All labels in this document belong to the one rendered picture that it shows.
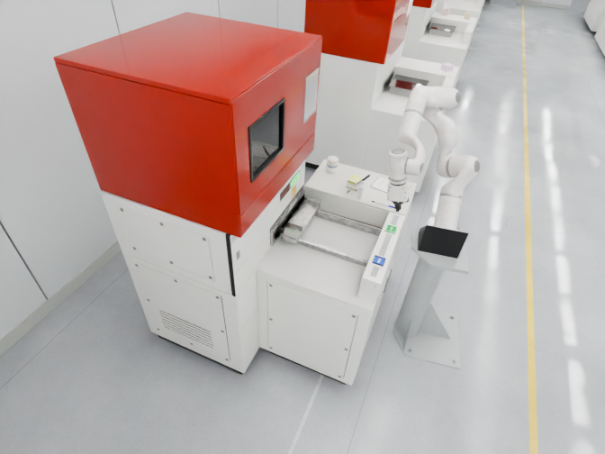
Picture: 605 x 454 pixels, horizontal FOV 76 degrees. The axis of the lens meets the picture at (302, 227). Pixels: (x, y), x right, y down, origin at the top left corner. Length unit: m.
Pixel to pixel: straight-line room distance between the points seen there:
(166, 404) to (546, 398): 2.33
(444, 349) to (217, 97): 2.24
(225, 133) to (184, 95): 0.18
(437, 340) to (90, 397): 2.23
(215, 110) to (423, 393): 2.10
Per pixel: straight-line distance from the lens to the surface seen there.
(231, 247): 1.69
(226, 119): 1.33
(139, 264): 2.24
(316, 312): 2.08
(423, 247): 2.26
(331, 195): 2.32
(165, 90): 1.44
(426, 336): 2.94
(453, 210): 2.24
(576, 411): 3.12
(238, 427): 2.51
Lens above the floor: 2.33
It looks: 41 degrees down
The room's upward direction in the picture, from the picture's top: 4 degrees clockwise
